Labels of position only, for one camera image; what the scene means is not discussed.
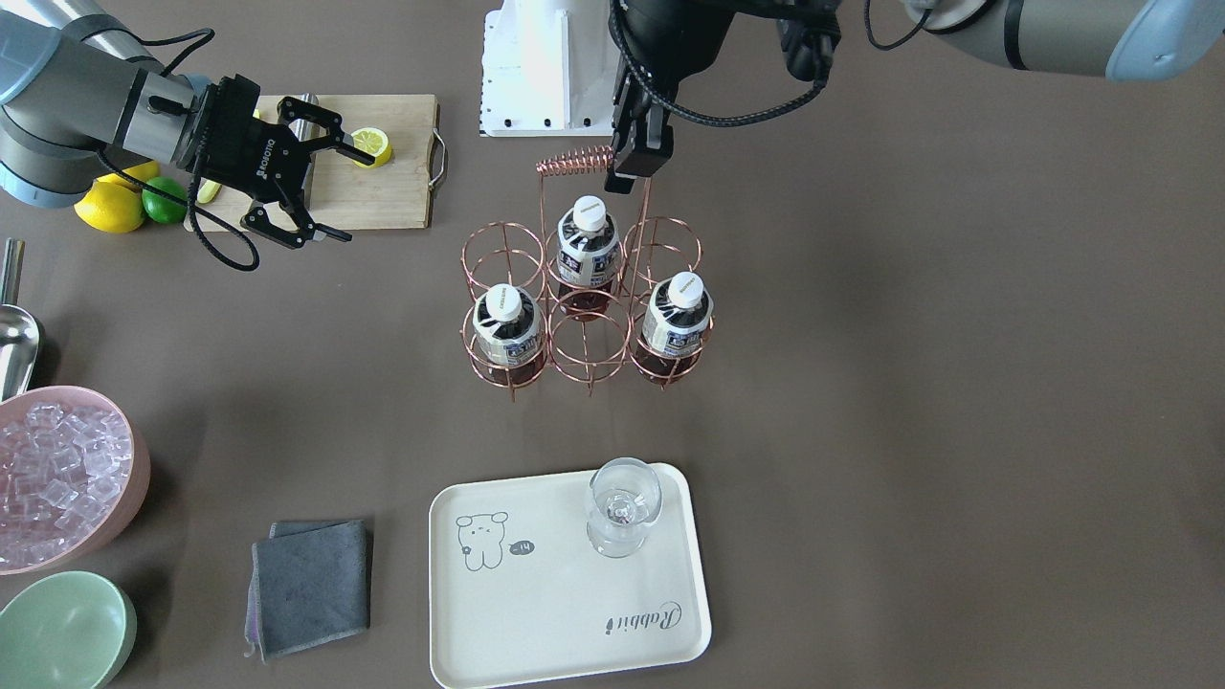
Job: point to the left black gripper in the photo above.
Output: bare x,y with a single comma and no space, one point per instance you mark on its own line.
670,33

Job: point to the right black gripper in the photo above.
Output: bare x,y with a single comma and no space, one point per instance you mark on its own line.
239,145

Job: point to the copper wire bottle basket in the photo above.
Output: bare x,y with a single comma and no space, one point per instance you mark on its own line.
588,351

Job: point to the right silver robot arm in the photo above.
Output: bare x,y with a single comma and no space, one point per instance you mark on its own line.
83,96

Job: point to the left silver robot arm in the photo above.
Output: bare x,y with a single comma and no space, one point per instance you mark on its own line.
1120,41

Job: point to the tea bottle white cap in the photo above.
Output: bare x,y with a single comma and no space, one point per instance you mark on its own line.
588,257
673,328
508,327

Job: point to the yellow plastic knife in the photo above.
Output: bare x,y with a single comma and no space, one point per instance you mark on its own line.
206,191

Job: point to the bamboo cutting board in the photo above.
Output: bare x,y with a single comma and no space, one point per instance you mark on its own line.
395,196

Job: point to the lemon half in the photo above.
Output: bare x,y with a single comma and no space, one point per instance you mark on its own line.
374,142

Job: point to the green lime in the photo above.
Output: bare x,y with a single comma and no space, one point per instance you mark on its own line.
164,200

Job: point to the yellow lemon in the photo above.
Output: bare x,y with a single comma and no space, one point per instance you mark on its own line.
131,178
111,208

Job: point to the metal ice scoop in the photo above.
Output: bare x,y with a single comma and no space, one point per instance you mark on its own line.
21,332

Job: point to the clear wine glass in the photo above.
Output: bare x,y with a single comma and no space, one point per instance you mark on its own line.
623,502

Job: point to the pink bowl of ice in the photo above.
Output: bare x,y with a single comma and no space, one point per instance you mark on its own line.
75,473

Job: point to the grey folded cloth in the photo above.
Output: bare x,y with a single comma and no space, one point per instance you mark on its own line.
310,585

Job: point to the cream rabbit tray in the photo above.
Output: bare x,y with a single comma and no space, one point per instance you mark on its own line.
518,593

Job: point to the green bowl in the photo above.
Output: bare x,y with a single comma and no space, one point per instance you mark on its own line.
73,629

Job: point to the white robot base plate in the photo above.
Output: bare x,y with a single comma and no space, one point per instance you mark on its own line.
549,69

